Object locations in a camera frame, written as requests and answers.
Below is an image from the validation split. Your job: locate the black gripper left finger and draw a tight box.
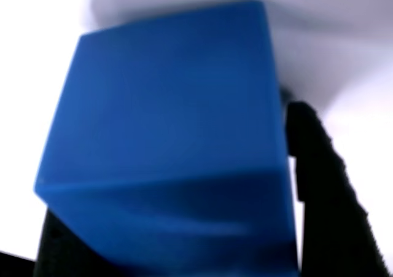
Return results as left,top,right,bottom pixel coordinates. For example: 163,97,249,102
33,209,102,277

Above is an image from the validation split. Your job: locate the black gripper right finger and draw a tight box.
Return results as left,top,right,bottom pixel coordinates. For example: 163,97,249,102
285,101,393,277

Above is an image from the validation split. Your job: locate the blue block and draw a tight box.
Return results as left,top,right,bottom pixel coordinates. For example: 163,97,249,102
33,0,300,277

